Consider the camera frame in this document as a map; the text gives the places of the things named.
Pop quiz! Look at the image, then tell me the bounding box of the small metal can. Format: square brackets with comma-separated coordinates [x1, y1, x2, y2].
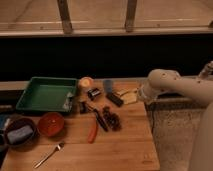
[87, 88, 101, 100]

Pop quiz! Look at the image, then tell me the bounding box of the black handled brush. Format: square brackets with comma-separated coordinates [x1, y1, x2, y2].
[84, 102, 108, 132]

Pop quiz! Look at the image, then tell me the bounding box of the white rag in tray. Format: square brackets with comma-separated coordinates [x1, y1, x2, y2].
[63, 92, 74, 111]

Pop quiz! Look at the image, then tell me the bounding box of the orange carrot toy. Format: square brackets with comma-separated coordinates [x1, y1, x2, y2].
[88, 120, 98, 143]

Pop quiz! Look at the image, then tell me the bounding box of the red bowl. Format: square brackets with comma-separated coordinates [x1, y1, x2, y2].
[37, 112, 65, 137]

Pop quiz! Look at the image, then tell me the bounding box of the metal fork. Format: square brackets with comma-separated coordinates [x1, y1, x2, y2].
[33, 142, 65, 169]

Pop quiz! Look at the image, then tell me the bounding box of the dark brown bowl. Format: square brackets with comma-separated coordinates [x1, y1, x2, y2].
[4, 118, 37, 147]

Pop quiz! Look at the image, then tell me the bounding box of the yellow round cup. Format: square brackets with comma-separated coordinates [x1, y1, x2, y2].
[78, 77, 93, 90]

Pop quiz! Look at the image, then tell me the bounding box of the green plastic tray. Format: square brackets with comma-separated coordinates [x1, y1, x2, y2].
[16, 77, 78, 113]

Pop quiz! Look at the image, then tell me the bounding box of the blue black scraper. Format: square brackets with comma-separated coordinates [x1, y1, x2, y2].
[103, 80, 124, 107]

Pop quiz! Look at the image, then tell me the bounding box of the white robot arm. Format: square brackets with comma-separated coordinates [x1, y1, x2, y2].
[137, 60, 213, 171]

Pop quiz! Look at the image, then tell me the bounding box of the grey sponge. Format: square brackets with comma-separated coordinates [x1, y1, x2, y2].
[7, 125, 33, 144]

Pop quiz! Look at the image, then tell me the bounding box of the dark grape bunch toy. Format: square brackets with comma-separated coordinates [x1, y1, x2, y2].
[103, 106, 121, 131]

